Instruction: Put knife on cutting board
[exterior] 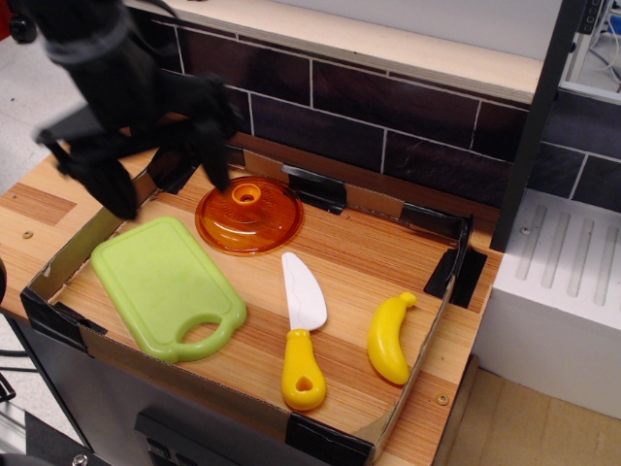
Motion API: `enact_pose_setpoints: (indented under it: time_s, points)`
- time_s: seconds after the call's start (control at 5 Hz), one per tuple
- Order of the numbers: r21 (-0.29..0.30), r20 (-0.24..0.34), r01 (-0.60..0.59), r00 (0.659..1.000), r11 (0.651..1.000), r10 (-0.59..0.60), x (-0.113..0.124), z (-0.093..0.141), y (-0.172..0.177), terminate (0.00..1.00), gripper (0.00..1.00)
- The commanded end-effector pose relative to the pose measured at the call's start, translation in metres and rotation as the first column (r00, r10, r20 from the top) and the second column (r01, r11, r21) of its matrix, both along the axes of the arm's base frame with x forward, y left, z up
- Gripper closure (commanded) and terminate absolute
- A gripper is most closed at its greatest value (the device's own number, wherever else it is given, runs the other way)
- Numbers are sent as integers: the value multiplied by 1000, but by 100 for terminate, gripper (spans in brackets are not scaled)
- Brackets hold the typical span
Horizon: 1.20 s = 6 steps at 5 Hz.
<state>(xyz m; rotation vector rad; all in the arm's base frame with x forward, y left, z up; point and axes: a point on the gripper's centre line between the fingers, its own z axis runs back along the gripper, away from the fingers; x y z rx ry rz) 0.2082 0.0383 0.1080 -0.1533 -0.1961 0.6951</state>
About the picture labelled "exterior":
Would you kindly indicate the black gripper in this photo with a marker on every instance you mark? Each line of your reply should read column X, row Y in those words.
column 131, row 105

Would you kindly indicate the yellow white toy knife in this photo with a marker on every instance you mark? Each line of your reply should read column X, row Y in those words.
column 303, row 385

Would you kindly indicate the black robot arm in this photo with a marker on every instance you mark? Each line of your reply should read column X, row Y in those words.
column 92, row 24

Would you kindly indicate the green plastic cutting board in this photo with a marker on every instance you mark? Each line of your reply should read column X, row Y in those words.
column 172, row 297

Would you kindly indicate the orange transparent pot lid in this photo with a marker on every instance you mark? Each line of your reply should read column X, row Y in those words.
column 253, row 216

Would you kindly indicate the light wooden shelf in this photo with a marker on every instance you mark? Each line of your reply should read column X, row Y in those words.
column 479, row 70

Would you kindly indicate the yellow toy banana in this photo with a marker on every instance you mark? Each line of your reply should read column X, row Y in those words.
column 383, row 342

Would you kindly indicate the white toy sink drainboard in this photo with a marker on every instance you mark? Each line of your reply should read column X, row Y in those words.
column 552, row 322

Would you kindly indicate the dark vertical post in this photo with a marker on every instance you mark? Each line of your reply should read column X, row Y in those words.
column 553, row 66

